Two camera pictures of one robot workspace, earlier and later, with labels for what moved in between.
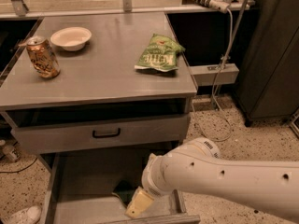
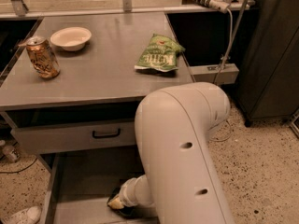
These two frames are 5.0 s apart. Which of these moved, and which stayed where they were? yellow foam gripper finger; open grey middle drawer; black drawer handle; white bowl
Moved: yellow foam gripper finger
Stayed: black drawer handle; white bowl; open grey middle drawer
